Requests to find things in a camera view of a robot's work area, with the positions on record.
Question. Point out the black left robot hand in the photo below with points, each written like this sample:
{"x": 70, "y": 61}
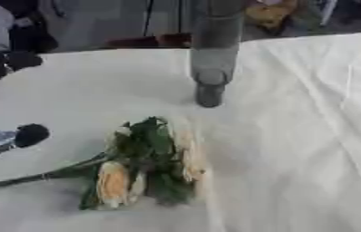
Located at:
{"x": 31, "y": 135}

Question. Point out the black tripod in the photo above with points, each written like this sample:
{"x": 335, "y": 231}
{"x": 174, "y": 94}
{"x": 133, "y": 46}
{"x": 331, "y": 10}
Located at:
{"x": 147, "y": 18}

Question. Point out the dark red low object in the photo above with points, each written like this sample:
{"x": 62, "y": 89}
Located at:
{"x": 149, "y": 40}

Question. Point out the person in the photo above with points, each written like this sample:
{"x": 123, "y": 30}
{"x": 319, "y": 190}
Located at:
{"x": 14, "y": 36}

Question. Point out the artificial flower bunch green stems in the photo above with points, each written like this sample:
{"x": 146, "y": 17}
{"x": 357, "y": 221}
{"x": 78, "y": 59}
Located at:
{"x": 146, "y": 151}

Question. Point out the yellow orange bag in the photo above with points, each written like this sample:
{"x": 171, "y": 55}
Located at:
{"x": 269, "y": 12}

